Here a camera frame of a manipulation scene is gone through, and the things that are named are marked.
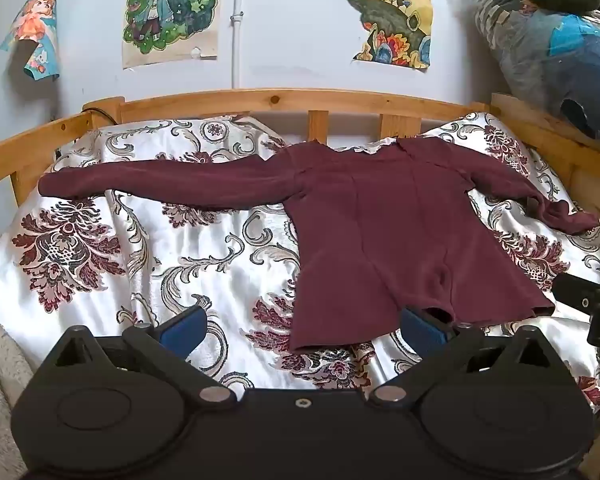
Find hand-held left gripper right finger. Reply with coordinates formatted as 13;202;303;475
367;307;556;407

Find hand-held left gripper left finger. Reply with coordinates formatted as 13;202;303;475
44;305;238;409

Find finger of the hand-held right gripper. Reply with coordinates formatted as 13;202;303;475
552;272;600;313

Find maroon long-sleeved top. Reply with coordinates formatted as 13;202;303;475
38;136;600;353

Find clear plastic bag of clothes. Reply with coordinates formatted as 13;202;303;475
475;0;600;141

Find white floral bedspread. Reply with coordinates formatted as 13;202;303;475
0;110;600;411

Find fluffy beige blanket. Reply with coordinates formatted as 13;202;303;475
0;305;36;480

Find blond cartoon figure poster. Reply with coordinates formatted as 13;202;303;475
121;0;225;71

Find colourful landscape poster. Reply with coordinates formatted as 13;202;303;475
346;0;433;72

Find curled orange-haired figure poster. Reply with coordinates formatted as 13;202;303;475
0;0;61;82

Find black cable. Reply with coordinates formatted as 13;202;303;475
82;104;118;126

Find wooden bed frame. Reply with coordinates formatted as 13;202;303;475
0;89;600;241

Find white wall pipe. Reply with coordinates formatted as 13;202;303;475
230;0;245;90

